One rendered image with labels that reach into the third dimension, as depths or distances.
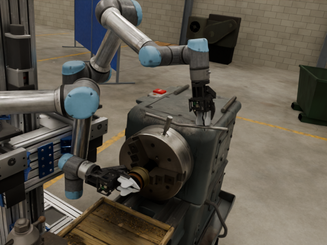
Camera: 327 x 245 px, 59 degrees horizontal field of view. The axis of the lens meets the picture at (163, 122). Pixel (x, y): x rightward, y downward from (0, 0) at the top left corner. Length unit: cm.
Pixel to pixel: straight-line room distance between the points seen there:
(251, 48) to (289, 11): 165
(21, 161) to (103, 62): 64
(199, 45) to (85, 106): 46
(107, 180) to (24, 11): 90
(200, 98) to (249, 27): 1009
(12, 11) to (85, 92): 63
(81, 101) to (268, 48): 1026
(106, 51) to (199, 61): 61
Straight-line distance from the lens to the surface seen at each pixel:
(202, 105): 111
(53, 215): 238
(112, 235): 124
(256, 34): 1112
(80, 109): 108
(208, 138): 128
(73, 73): 158
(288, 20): 1103
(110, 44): 152
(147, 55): 106
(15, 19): 157
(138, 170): 117
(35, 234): 90
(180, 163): 119
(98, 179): 118
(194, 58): 110
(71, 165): 123
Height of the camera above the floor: 175
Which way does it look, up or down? 23 degrees down
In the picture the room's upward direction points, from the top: 7 degrees clockwise
